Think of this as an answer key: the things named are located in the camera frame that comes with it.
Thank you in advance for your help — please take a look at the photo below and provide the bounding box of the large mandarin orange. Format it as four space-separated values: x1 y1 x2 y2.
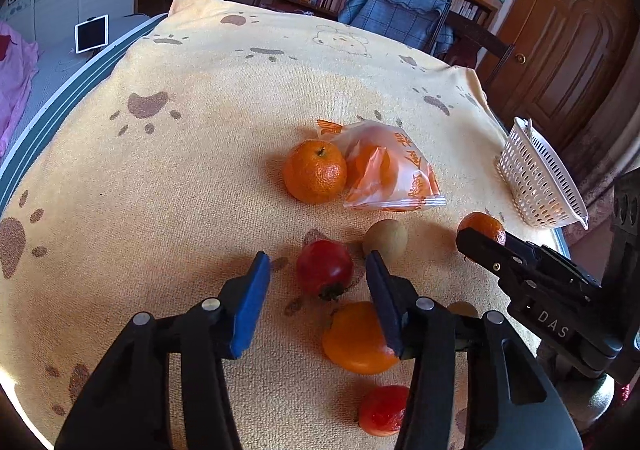
282 140 348 205

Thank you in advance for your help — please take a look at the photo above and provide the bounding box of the blue checked cloth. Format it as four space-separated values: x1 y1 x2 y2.
339 0 453 55

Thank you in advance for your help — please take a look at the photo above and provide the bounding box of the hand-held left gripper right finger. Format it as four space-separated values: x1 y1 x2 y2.
365 251 583 450

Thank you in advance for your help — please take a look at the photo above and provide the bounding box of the small mandarin orange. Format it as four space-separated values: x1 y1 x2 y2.
457 212 507 247

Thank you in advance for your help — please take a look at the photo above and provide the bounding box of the dark wooden chair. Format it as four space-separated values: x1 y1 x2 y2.
430 10 516 83

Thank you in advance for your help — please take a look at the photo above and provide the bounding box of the red pomegranate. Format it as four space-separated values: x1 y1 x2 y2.
295 240 355 301

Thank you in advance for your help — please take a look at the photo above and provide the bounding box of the yellow paw print towel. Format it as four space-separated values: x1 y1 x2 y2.
0 0 556 446

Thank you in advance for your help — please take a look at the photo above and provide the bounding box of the small green kiwi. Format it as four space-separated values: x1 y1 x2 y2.
446 301 480 321

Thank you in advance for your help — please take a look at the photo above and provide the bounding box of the plastic bag with orange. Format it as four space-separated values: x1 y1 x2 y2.
316 119 447 211

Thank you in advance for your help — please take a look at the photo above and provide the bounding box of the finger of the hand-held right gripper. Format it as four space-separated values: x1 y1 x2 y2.
455 227 543 283

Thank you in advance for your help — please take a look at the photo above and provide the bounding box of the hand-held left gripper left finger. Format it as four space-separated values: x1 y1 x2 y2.
54 252 272 450

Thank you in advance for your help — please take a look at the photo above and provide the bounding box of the pink blanket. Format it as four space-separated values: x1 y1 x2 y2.
0 20 40 155

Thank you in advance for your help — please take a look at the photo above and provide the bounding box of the patterned curtain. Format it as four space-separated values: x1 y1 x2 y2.
565 54 640 231

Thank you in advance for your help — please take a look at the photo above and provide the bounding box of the green striped table cover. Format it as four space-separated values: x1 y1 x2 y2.
0 14 171 215

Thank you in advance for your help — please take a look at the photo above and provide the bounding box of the white plastic basket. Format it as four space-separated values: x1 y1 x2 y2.
495 117 590 231

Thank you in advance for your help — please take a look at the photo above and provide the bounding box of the brown wooden door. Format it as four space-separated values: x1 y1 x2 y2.
475 0 632 155

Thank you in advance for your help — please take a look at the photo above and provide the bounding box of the white tablet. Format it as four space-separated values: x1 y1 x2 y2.
75 14 109 54

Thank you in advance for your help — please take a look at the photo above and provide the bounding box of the orange persimmon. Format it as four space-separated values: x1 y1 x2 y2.
321 301 401 376

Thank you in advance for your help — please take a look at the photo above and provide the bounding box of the small red-orange fruit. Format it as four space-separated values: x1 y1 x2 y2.
357 385 412 437

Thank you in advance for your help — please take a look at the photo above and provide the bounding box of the large green kiwi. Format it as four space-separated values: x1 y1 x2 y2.
362 219 409 265

